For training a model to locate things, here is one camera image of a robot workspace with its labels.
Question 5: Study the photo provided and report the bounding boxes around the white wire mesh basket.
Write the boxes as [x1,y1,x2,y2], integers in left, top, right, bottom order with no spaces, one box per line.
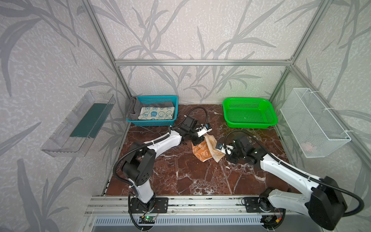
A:
[280,88,352,158]

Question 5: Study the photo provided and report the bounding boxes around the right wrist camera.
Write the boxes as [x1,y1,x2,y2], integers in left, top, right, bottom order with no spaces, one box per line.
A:
[215,143,234,156]

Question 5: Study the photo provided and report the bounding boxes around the blue patterned towel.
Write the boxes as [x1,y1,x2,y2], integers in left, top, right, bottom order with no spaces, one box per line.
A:
[138,107,175,120]

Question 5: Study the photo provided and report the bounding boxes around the left green circuit board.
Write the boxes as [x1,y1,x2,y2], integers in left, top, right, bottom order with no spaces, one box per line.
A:
[139,216,157,224]

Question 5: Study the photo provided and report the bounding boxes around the teal plastic basket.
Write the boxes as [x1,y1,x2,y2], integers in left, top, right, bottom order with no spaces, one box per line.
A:
[127,95,178,127]

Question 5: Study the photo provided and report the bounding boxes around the orange patterned towel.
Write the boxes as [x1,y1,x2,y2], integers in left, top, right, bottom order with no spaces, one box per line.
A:
[192,134,225,162]

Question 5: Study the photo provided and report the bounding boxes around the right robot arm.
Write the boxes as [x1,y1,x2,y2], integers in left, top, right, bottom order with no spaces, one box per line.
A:
[216,133,365,231]

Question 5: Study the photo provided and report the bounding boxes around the pink object in wire basket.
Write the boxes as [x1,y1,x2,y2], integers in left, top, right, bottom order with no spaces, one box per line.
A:
[300,142,315,153]

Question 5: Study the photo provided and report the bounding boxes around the grey terry towel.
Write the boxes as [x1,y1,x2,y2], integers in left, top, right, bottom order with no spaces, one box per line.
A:
[128,97,175,121]

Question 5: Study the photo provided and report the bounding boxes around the clear acrylic wall shelf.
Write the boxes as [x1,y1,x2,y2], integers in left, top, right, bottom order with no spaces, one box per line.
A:
[41,90,116,158]

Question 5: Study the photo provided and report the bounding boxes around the right circuit board with wires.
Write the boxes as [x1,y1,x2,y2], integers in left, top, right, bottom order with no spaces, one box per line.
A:
[260,216,283,230]

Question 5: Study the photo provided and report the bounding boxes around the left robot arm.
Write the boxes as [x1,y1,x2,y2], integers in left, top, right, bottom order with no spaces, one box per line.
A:
[113,117,212,204]

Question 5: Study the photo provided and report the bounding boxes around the green plastic basket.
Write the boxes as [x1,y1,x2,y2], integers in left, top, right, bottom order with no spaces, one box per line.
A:
[223,97,278,129]

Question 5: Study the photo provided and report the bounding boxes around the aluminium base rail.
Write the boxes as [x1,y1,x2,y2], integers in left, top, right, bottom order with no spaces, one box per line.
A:
[84,191,308,216]

